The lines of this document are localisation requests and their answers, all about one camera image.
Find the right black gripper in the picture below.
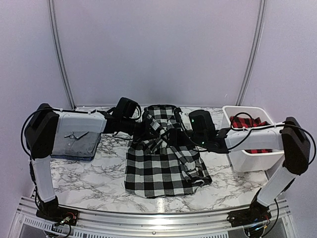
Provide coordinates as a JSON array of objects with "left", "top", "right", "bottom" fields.
[{"left": 160, "top": 128, "right": 207, "bottom": 147}]

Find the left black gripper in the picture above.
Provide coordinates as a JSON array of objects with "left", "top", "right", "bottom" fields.
[{"left": 120, "top": 117, "right": 159, "bottom": 142}]

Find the black white plaid shirt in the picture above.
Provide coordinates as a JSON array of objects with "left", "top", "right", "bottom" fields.
[{"left": 123, "top": 104, "right": 213, "bottom": 199}]

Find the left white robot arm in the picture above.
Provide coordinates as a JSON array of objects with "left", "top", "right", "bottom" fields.
[{"left": 21, "top": 97, "right": 148, "bottom": 221}]

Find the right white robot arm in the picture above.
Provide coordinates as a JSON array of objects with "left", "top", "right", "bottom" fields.
[{"left": 174, "top": 108, "right": 317, "bottom": 222}]

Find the folded blue checked shirt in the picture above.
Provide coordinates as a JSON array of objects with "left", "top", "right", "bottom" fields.
[{"left": 51, "top": 155, "right": 94, "bottom": 162}]

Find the red black plaid shirt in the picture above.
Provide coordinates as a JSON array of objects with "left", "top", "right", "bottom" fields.
[{"left": 230, "top": 116, "right": 272, "bottom": 154}]

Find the folded grey shirt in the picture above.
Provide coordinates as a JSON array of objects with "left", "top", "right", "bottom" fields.
[{"left": 51, "top": 132, "right": 101, "bottom": 157}]

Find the white plastic bin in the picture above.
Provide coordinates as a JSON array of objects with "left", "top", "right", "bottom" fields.
[{"left": 221, "top": 106, "right": 284, "bottom": 173}]

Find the aluminium front rail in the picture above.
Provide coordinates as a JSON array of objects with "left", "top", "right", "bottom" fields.
[{"left": 8, "top": 197, "right": 299, "bottom": 238}]

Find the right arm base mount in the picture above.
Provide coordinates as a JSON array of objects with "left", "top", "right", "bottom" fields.
[{"left": 227, "top": 208, "right": 272, "bottom": 227}]

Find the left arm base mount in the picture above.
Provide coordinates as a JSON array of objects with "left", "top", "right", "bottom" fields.
[{"left": 36, "top": 206, "right": 79, "bottom": 226}]

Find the right wall metal profile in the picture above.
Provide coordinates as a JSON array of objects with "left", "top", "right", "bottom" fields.
[{"left": 235, "top": 0, "right": 267, "bottom": 106}]

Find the wall metal profile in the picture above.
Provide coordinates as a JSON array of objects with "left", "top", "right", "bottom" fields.
[
  {"left": 47, "top": 0, "right": 76, "bottom": 110},
  {"left": 235, "top": 0, "right": 267, "bottom": 106}
]

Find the left wall metal profile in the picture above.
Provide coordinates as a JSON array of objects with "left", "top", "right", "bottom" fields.
[{"left": 47, "top": 0, "right": 76, "bottom": 110}]

